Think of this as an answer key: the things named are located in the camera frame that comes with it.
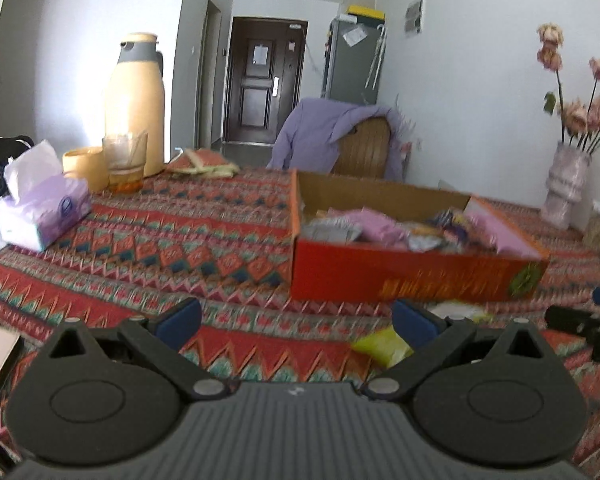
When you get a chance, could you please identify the white folded umbrella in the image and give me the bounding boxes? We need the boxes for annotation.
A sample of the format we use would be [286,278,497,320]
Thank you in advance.
[365,24,387,90]

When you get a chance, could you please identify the yellow-green snack packet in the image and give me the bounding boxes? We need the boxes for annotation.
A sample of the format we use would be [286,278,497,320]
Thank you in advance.
[351,325,413,367]

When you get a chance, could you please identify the white textured vase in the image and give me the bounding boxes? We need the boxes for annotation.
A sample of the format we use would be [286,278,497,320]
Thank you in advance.
[540,141,593,231]

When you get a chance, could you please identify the cream round cup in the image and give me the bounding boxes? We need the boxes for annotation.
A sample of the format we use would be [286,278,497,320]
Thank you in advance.
[61,146,110,193]

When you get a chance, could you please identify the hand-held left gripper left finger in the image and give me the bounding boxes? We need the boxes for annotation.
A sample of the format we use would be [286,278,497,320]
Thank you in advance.
[42,297,232,402]

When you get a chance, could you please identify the glass cup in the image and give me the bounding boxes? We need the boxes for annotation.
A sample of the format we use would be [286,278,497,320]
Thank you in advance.
[101,131,148,193]

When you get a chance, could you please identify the dried pink roses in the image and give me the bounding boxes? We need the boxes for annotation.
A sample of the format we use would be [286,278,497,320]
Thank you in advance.
[536,22,600,153]

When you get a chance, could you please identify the purple tissue pack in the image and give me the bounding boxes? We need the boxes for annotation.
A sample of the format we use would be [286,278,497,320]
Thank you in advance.
[0,140,93,253]

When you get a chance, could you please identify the white wall panel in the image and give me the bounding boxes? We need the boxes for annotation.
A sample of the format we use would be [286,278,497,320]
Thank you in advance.
[404,0,427,38]

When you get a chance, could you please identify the red cardboard box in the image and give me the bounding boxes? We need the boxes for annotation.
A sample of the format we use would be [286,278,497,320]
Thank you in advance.
[289,169,551,305]

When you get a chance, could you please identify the wooden chair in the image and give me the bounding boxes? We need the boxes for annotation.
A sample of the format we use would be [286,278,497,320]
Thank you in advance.
[330,115,396,181]

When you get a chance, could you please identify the yellow white snack packet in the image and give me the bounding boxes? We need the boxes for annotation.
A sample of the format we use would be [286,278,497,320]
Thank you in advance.
[427,300,493,325]

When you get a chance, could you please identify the dark brown door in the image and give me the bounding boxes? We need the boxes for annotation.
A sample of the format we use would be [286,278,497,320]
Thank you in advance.
[222,16,309,147]

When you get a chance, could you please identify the silver white snack packet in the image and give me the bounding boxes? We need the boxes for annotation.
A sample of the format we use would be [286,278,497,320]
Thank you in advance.
[300,220,363,246]

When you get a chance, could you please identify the cream thermos jug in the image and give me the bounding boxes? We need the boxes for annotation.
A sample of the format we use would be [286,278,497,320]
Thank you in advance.
[102,32,167,178]

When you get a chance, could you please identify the colourful printed snack packet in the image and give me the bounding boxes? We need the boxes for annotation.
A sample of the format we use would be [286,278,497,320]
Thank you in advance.
[427,207,473,251]

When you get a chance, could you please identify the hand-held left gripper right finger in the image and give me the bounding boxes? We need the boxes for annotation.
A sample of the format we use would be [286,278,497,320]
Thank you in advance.
[366,298,557,403]

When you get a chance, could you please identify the grey refrigerator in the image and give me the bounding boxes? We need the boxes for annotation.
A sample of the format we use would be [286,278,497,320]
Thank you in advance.
[321,16,387,106]

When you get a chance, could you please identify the pink snack packet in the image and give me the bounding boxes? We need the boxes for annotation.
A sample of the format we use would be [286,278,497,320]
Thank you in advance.
[337,207,411,248]

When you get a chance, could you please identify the yellow box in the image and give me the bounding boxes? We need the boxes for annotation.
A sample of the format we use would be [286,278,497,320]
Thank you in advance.
[346,5,385,21]

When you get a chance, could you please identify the purple jacket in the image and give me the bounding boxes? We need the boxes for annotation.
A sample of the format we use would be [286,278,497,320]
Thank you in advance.
[266,97,417,181]

